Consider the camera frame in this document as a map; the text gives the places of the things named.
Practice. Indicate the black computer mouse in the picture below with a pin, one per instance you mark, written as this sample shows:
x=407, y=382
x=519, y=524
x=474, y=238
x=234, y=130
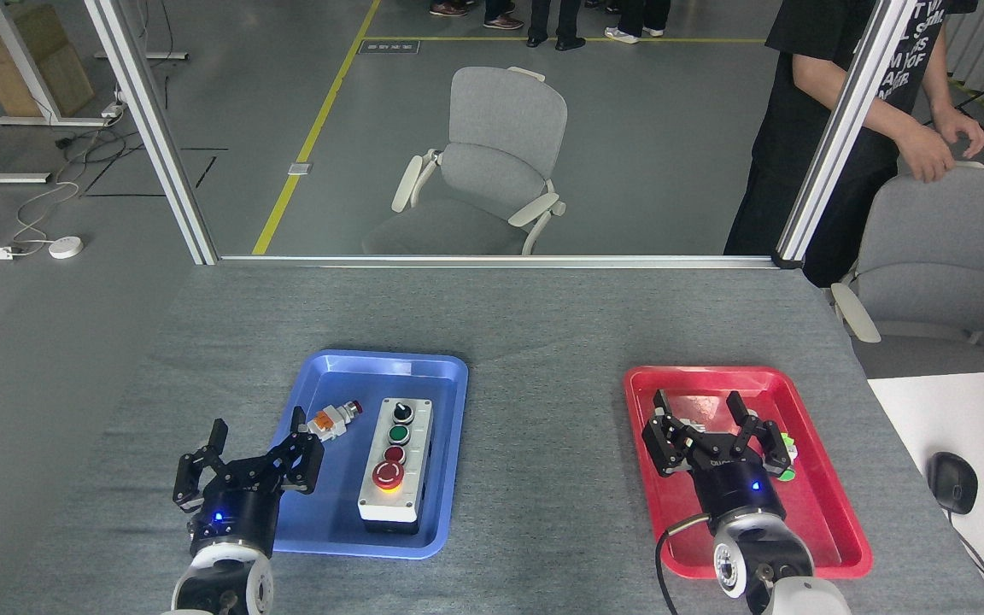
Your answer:
x=951, y=483

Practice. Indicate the red push button switch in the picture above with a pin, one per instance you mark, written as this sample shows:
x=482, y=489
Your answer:
x=330, y=423

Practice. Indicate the white round floor device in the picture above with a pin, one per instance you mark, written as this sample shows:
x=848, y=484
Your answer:
x=66, y=248

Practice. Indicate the white side table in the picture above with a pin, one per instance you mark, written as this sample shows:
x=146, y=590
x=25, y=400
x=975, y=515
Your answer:
x=953, y=410

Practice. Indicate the white control box with buttons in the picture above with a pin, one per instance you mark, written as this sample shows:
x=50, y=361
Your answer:
x=394, y=478

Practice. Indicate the red plastic tray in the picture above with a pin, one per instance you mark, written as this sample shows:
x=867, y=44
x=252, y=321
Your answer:
x=817, y=512

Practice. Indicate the blue plastic tray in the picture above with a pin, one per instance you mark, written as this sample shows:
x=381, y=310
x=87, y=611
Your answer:
x=424, y=384

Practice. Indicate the silver floor plate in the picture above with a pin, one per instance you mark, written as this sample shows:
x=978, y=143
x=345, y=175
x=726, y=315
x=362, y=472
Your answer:
x=300, y=168

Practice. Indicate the dark floor label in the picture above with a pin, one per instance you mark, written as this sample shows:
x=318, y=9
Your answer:
x=389, y=47

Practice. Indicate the person's right hand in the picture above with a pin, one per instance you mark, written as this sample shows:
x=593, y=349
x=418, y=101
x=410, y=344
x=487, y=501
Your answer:
x=928, y=154

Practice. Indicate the grey office chair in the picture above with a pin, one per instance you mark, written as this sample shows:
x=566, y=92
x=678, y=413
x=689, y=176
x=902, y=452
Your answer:
x=936, y=256
x=492, y=162

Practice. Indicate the green push button switch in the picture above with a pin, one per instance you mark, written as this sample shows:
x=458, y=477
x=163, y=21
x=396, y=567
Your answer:
x=788, y=448

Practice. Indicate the wooden box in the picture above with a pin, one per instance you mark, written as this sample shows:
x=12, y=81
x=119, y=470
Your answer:
x=48, y=77

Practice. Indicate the silver aluminium post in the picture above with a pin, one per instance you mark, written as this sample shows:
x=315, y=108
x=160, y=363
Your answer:
x=842, y=128
x=155, y=128

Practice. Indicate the person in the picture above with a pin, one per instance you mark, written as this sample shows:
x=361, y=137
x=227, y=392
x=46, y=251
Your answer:
x=556, y=26
x=500, y=19
x=629, y=26
x=799, y=128

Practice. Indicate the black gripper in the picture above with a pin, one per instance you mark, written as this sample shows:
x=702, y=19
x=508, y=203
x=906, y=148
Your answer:
x=740, y=491
x=236, y=512

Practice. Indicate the person's left hand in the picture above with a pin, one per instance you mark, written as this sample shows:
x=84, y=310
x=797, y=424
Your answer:
x=966, y=130

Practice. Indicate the silver aluminium rail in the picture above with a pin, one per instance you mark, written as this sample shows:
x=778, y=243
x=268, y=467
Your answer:
x=492, y=260

